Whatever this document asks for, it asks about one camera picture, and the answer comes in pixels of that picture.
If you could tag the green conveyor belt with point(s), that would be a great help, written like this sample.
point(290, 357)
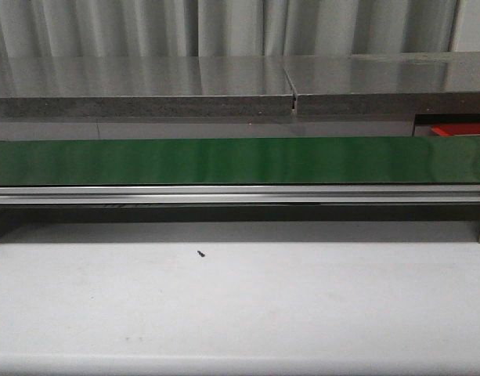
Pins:
point(254, 161)

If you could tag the left grey stone countertop slab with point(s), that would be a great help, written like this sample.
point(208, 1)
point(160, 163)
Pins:
point(143, 87)

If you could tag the grey stone countertop slab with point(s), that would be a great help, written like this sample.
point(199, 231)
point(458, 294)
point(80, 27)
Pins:
point(400, 84)
point(143, 87)

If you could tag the red plastic tray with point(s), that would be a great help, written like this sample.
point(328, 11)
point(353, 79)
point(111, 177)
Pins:
point(456, 129)

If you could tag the right grey stone countertop slab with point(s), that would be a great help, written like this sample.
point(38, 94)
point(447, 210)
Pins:
point(400, 84)

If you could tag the grey pleated curtain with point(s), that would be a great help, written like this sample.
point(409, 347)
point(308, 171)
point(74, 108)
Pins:
point(223, 28)

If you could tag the aluminium conveyor frame rail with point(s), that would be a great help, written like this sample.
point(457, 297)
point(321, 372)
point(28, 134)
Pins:
point(267, 194)

